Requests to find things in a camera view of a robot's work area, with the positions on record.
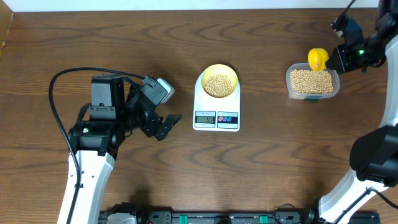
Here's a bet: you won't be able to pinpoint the white digital kitchen scale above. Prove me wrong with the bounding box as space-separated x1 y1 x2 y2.
192 72 241 132

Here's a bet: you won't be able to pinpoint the yellow measuring scoop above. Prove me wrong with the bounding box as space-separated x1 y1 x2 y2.
307 48 329 72

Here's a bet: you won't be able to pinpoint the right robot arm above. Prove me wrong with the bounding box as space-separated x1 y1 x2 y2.
312 0 397 223

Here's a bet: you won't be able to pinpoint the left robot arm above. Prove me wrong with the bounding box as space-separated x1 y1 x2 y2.
58 75 181 223

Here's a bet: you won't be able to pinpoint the soybeans in yellow bowl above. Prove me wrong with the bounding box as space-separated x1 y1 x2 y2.
203 74 234 98

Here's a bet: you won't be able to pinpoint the yellow plastic bowl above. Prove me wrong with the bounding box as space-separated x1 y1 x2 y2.
200 64 238 98

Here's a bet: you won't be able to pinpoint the clear container of soybeans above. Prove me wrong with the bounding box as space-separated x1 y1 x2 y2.
286 63 340 100

